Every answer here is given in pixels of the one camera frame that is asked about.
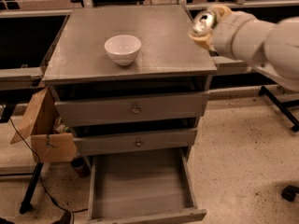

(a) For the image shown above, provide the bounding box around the grey drawer cabinet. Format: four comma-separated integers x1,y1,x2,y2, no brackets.
41,4,218,224

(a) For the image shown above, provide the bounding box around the black cable on floor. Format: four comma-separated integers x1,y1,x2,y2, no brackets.
8,117,89,214

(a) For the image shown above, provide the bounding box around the brown cardboard box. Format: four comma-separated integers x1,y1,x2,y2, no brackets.
10,88,77,162

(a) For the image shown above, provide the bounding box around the grey railing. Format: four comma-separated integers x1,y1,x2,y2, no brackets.
0,67,44,91
212,56,253,76

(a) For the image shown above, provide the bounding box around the black stand leg left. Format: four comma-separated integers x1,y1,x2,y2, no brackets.
20,162,43,215

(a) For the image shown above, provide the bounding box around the black stand leg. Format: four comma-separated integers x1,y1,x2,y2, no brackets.
20,162,43,215
259,86,299,133

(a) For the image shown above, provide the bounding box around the grey top drawer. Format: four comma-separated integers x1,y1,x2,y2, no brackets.
55,92,209,127

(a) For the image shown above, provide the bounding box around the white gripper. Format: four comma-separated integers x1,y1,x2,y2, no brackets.
189,5,268,63

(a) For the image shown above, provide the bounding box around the black stand leg right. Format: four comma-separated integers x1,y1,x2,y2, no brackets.
259,86,299,133

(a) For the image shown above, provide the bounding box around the dark can on floor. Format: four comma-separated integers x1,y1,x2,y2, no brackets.
71,157,90,178

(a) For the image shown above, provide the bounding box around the grey railing right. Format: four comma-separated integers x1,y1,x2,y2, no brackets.
212,56,253,76

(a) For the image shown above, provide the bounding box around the grey middle drawer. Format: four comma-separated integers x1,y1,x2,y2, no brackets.
74,128,197,156

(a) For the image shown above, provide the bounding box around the grey bottom drawer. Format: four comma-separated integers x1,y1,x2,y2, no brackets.
88,148,206,224

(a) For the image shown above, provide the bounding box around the green soda can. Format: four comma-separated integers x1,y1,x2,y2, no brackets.
192,10,217,35

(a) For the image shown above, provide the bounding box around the grey railing left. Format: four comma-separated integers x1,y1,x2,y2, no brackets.
0,67,44,91

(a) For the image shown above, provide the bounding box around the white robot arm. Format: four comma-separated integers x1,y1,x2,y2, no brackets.
189,5,299,91

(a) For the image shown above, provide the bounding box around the black caster wheel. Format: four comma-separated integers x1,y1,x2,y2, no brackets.
281,186,299,202

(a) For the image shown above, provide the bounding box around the grey drawer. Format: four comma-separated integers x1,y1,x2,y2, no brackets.
55,92,209,127
88,148,206,224
74,128,197,156

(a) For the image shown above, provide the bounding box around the white ceramic bowl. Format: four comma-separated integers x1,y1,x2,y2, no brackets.
104,35,142,66

